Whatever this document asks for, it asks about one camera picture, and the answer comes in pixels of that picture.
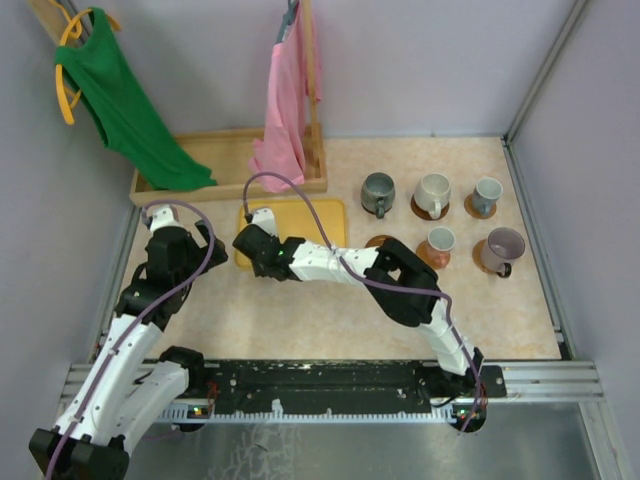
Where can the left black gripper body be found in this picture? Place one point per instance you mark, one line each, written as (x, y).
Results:
(196, 254)

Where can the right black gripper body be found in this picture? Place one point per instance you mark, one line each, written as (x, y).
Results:
(260, 269)

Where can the brown ridged wooden coaster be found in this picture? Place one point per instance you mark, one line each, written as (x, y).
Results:
(377, 240)

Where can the dark teal mug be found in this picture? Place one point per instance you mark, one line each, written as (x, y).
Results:
(377, 194)

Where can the light wooden coaster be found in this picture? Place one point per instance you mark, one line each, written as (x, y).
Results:
(422, 250)
(468, 206)

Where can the pink lettered mug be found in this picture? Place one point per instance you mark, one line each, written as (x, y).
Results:
(439, 244)

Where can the large white mug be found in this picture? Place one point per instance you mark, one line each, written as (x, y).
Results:
(430, 187)

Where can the cork woven coaster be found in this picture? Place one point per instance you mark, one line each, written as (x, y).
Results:
(477, 257)

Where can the grey blue mug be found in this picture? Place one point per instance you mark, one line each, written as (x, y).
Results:
(487, 191)

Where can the purple glass cup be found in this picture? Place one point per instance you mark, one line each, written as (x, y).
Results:
(503, 247)

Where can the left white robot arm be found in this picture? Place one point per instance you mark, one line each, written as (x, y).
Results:
(97, 433)

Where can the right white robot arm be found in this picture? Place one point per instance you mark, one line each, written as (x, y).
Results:
(404, 287)

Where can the yellow plastic tray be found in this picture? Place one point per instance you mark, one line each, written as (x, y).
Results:
(322, 221)

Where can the pink shirt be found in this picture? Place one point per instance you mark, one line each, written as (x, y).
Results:
(281, 148)

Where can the wooden tray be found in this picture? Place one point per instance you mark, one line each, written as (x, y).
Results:
(227, 153)

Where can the green shirt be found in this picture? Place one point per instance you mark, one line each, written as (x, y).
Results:
(125, 118)

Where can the yellow clothes hanger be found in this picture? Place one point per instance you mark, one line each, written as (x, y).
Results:
(70, 39)

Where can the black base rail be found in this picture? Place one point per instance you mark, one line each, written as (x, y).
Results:
(361, 401)

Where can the aluminium frame rail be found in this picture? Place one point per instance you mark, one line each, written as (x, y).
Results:
(536, 381)

